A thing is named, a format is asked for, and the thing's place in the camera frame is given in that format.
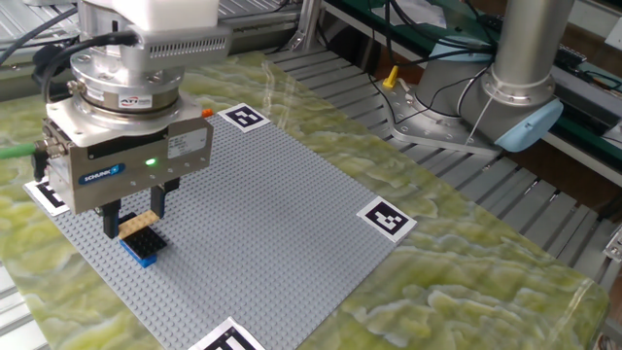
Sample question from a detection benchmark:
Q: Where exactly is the silver Schunk gripper body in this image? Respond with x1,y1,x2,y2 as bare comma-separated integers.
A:
41,94,216,216

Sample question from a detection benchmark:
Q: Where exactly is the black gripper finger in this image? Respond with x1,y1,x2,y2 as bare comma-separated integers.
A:
99,199,123,240
149,177,182,220

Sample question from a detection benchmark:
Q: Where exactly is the tan Lego plate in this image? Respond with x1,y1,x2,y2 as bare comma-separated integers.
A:
118,209,161,240

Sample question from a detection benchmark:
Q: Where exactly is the black Lego plate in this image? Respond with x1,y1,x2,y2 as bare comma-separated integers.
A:
119,211,169,260

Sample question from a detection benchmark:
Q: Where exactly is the blue Lego brick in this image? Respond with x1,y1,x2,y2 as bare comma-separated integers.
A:
119,238,159,269

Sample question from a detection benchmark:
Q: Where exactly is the grey Lego baseplate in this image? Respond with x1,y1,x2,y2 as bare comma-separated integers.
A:
22,103,418,350

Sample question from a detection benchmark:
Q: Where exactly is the black white fiducial marker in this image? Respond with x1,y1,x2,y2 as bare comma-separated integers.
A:
356,195,418,244
217,102,272,133
188,316,267,350
22,177,72,218

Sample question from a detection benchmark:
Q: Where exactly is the yellow plastic clip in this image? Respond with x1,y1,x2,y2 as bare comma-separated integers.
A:
382,65,400,90

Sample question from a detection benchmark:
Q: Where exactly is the green marble pattern mat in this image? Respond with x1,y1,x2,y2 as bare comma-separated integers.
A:
0,51,611,350

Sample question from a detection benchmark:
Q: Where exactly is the white paper sheet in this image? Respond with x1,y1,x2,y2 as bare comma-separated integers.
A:
383,0,448,28

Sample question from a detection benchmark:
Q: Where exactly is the green gripper cable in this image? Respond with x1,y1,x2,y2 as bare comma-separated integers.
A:
0,142,39,160

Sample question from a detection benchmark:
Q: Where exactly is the black sensor cable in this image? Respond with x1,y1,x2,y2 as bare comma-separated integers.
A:
31,29,142,104

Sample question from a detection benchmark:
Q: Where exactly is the aluminium frame post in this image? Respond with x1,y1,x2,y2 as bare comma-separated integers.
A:
286,0,325,53

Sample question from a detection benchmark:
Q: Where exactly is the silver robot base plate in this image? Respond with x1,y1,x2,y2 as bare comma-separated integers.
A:
386,80,501,157

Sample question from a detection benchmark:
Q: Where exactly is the white metal corner bracket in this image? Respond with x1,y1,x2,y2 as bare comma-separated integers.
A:
602,227,622,263

